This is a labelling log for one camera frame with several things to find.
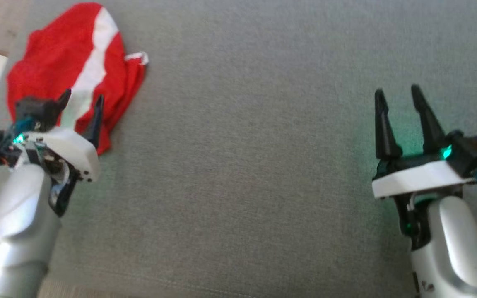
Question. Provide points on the red shorts white stripe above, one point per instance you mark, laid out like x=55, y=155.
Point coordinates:
x=56, y=62

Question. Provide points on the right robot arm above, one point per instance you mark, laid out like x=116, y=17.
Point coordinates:
x=458, y=248

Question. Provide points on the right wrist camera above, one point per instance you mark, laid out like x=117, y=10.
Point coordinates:
x=476, y=153

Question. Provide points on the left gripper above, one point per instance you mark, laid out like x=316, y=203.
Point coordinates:
x=68, y=149

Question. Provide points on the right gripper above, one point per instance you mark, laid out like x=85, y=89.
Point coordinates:
x=420, y=178

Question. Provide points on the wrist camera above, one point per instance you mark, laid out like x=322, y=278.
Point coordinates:
x=35, y=109
x=476, y=153

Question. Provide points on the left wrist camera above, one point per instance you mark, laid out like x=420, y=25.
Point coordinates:
x=35, y=109

